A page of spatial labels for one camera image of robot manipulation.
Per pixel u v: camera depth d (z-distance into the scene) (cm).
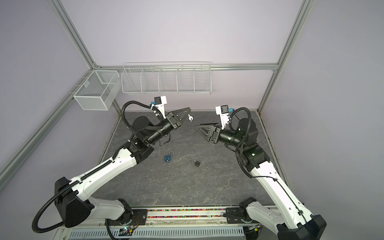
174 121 54
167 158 94
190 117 60
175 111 58
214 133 53
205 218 75
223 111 55
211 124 55
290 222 38
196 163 92
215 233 158
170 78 98
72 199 38
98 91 99
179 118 58
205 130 63
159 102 57
